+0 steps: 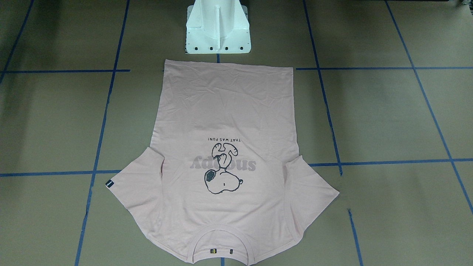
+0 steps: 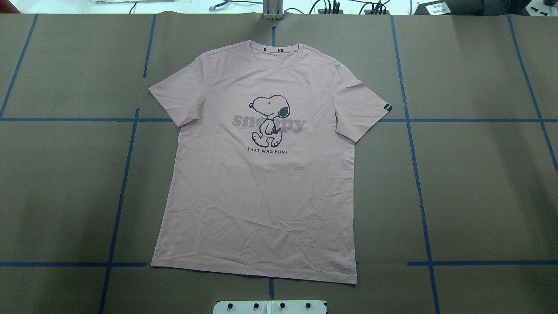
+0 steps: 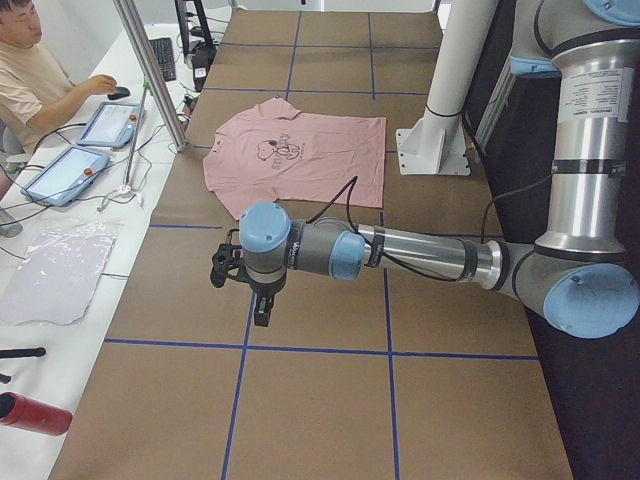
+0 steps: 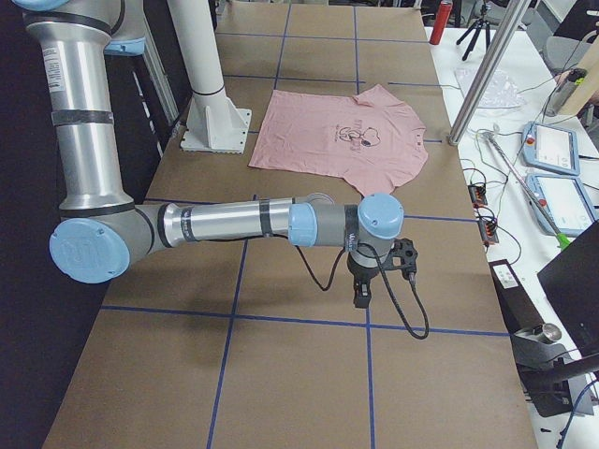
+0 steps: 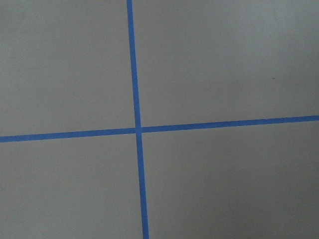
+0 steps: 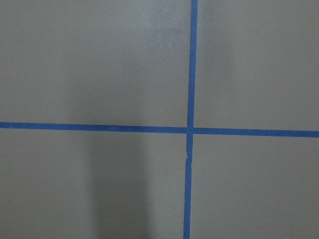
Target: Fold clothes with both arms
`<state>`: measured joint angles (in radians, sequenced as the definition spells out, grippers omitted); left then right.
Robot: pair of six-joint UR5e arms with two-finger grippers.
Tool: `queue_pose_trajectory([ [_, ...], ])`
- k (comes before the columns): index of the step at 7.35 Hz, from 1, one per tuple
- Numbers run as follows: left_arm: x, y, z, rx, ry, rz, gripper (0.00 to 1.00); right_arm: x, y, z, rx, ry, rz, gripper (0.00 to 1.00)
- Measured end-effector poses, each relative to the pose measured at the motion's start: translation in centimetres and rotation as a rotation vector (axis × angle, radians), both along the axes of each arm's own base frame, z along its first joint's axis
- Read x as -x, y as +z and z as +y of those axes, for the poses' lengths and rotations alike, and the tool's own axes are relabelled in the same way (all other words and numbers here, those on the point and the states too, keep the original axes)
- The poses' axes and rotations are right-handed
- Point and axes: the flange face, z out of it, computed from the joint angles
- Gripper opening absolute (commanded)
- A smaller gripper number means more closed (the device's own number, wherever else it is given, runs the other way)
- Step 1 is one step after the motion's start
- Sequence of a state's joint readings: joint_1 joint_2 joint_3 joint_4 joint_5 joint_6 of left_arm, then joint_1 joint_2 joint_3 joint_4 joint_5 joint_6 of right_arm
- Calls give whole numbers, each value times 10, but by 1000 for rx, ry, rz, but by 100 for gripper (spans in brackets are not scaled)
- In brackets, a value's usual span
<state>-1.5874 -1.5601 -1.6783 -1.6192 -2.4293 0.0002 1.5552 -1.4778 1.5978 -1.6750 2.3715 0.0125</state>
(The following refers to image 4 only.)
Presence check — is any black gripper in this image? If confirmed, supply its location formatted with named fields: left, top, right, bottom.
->
left=347, top=258, right=379, bottom=308

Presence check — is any pink Snoopy t-shirt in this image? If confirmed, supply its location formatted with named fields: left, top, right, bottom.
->
left=250, top=85, right=429, bottom=196

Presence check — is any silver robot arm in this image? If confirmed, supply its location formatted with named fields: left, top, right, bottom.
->
left=20, top=1, right=417, bottom=309

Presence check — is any lower orange electronics board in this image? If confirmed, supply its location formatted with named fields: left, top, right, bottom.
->
left=477, top=216, right=499, bottom=247

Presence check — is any orange electronics board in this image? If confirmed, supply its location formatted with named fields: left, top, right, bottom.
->
left=477, top=216, right=499, bottom=247
left=467, top=183, right=488, bottom=208

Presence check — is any upper orange electronics board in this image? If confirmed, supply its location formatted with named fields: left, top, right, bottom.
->
left=467, top=183, right=488, bottom=208

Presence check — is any black box white label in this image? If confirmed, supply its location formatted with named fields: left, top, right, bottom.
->
left=489, top=259, right=545, bottom=334

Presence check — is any metal rod green tip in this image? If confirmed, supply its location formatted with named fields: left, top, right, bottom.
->
left=482, top=131, right=570, bottom=250

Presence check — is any black monitor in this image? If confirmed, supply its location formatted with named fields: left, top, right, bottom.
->
left=537, top=223, right=599, bottom=355

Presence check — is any black desk clamp stand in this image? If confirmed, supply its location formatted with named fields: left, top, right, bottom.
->
left=510, top=323, right=598, bottom=418

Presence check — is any lower teach pendant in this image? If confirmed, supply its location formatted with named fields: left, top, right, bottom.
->
left=525, top=173, right=598, bottom=238

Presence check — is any teach pendant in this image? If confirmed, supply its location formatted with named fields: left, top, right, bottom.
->
left=525, top=173, right=598, bottom=238
left=522, top=122, right=580, bottom=176

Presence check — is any upper teach pendant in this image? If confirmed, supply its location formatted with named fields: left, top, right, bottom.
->
left=522, top=122, right=580, bottom=176

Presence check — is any clear plastic bag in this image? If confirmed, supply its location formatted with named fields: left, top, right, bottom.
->
left=454, top=68, right=526, bottom=109

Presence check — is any grey water bottle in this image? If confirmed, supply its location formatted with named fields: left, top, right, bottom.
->
left=546, top=67, right=587, bottom=117

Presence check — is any red bottle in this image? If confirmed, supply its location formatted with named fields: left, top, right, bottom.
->
left=429, top=0, right=453, bottom=45

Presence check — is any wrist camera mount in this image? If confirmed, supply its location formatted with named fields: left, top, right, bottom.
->
left=384, top=239, right=418, bottom=285

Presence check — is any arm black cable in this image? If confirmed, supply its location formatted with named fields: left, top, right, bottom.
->
left=294, top=233, right=431, bottom=340

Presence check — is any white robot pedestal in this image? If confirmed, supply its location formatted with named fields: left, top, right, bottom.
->
left=168, top=0, right=252, bottom=153

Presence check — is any black camera tripod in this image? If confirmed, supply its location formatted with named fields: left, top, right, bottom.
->
left=456, top=0, right=490, bottom=61

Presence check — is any aluminium frame post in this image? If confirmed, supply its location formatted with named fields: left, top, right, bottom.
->
left=448, top=0, right=530, bottom=146

